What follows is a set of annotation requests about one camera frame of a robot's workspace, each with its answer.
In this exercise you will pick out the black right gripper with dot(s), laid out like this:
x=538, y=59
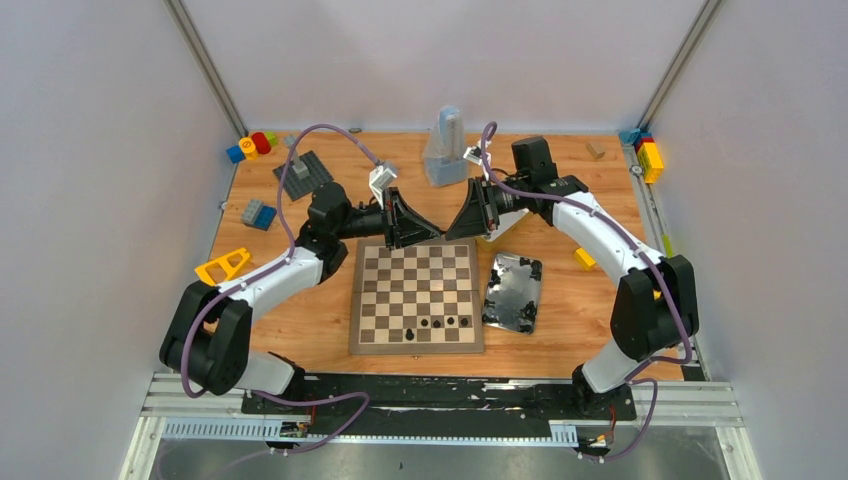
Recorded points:
x=475, y=217

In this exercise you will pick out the yellow round toy block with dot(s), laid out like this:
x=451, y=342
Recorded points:
x=248, y=148

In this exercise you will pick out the small wooden block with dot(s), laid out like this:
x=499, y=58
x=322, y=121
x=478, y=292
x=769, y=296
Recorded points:
x=595, y=150

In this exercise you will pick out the stacked colourful blocks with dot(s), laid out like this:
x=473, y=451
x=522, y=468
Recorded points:
x=647, y=153

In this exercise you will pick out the blue metronome in plastic bag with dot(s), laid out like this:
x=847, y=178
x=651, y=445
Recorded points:
x=443, y=154

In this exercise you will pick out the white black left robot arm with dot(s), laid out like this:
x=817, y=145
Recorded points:
x=208, y=340

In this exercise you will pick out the gold tin with white pieces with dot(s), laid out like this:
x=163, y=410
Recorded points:
x=507, y=222

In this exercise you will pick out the grey blue lego brick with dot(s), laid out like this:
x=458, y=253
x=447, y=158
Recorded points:
x=258, y=215

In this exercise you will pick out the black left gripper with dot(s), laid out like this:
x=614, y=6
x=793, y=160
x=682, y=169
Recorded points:
x=390, y=218

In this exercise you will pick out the blue toy block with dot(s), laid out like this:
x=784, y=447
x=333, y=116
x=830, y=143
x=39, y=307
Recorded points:
x=235, y=154

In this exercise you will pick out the silver tin lid black pieces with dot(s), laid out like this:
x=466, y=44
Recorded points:
x=513, y=291

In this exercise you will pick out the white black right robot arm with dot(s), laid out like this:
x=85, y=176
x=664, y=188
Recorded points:
x=655, y=306

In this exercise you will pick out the wooden chess board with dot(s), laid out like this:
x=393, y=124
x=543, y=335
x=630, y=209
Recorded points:
x=394, y=289

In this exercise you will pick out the red round toy block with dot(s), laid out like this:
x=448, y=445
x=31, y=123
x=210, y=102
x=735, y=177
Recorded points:
x=261, y=143

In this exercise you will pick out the orange toy block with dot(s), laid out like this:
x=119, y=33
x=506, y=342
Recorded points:
x=223, y=268

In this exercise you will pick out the dark grey lego plate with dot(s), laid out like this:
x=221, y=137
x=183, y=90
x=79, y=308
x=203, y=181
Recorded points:
x=306, y=174

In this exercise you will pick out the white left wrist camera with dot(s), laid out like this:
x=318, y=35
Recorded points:
x=380, y=178

